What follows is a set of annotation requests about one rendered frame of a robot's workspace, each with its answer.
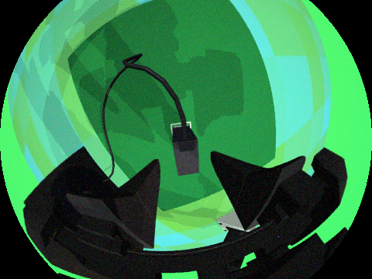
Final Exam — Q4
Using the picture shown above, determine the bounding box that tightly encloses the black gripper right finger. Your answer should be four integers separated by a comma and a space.
210, 151, 306, 230

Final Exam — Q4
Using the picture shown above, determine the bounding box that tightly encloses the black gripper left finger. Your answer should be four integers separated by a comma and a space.
66, 158, 161, 249

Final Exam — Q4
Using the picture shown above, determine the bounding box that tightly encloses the black cable with plug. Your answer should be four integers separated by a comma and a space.
102, 53, 199, 177

